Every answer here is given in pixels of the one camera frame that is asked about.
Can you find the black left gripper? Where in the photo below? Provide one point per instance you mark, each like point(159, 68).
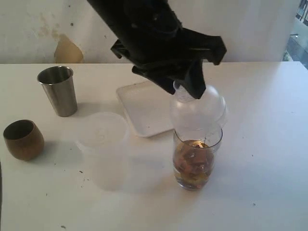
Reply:
point(178, 60)

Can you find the clear plastic shaker lid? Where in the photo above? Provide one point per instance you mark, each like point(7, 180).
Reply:
point(190, 114)

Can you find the clear graduated shaker cup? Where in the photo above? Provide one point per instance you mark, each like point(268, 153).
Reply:
point(211, 141)

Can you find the gold coin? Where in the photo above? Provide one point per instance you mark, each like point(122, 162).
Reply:
point(194, 179)

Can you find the stainless steel cup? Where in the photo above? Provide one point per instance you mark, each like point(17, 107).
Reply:
point(57, 82)

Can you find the brown wooden cup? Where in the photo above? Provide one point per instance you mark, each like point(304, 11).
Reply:
point(24, 140)

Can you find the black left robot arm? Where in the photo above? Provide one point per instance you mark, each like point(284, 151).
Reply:
point(150, 35)

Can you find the white rectangular tray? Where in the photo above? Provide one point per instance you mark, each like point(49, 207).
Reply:
point(146, 107)

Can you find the frosted plastic deli container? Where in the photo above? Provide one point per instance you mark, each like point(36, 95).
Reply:
point(103, 140)

